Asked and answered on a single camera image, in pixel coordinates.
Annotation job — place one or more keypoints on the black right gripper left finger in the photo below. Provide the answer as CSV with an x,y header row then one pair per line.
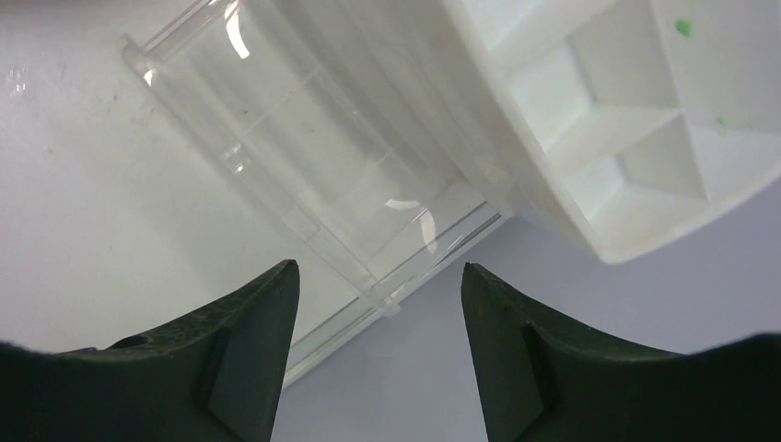
x,y
213,374

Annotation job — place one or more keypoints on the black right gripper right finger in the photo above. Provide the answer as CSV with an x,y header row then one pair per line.
x,y
544,376

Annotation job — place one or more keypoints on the white plastic drawer organizer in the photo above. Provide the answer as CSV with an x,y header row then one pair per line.
x,y
387,137

